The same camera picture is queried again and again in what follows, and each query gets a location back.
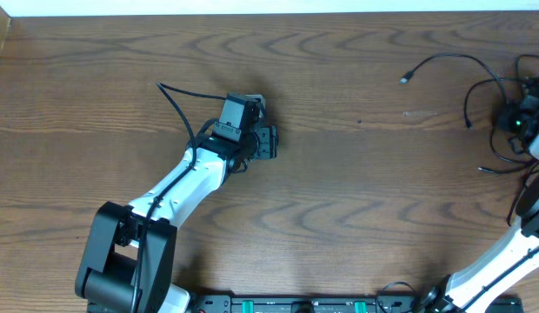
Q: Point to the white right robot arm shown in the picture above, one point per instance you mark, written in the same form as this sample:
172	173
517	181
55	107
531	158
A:
516	254

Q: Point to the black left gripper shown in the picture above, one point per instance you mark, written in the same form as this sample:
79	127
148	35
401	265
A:
269	137

